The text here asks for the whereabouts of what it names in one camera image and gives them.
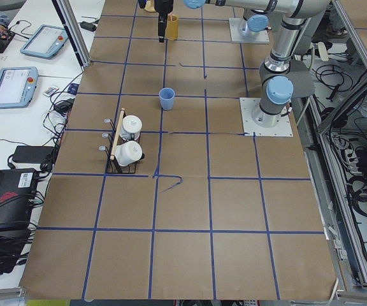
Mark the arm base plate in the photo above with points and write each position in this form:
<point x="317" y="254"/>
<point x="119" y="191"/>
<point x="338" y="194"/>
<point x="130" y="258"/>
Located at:
<point x="258" y="123"/>
<point x="253" y="30"/>

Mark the grey office chair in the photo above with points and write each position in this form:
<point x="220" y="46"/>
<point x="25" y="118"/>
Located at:
<point x="299" y="75"/>

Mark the white mug near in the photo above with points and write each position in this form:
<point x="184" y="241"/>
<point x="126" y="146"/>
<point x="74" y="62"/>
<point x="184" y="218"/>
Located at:
<point x="129" y="152"/>

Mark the small remote control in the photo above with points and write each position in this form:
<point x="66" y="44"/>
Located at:
<point x="50" y="91"/>

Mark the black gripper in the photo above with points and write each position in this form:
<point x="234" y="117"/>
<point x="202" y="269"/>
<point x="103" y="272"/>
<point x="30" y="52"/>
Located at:
<point x="162" y="6"/>

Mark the light blue plastic cup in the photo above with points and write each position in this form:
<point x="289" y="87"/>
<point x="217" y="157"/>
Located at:
<point x="167" y="98"/>

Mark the teach pendant far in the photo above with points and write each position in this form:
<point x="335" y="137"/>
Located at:
<point x="45" y="42"/>

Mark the wooden mug tree stand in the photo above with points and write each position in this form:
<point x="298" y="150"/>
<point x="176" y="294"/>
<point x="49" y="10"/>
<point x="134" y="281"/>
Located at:
<point x="150" y="6"/>

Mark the black computer box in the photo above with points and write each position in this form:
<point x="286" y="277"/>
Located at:
<point x="17" y="188"/>

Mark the white mug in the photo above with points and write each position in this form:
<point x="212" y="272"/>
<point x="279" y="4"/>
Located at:
<point x="129" y="152"/>
<point x="130" y="128"/>

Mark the black wire mug rack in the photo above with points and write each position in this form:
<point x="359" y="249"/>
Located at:
<point x="112" y="166"/>

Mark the teach pendant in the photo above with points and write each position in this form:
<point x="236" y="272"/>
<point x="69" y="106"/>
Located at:
<point x="45" y="42"/>
<point x="17" y="86"/>

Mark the aluminium frame post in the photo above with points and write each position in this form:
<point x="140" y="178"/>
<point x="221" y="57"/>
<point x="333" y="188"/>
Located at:
<point x="69" y="23"/>

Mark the tan bamboo chopstick holder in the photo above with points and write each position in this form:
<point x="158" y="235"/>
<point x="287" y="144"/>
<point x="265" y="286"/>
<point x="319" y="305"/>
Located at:
<point x="172" y="27"/>

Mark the teach pendant near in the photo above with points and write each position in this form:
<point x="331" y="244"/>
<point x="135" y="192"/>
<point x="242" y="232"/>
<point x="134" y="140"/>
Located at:
<point x="17" y="86"/>

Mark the white mug far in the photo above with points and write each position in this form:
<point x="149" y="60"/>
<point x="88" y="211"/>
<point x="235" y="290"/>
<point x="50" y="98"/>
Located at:
<point x="130" y="128"/>

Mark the black power adapter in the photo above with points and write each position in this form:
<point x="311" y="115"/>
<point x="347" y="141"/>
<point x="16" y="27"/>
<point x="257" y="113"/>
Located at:
<point x="32" y="154"/>

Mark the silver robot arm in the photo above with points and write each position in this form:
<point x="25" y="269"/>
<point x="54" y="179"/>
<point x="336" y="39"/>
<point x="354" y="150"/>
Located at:
<point x="278" y="90"/>
<point x="251" y="28"/>

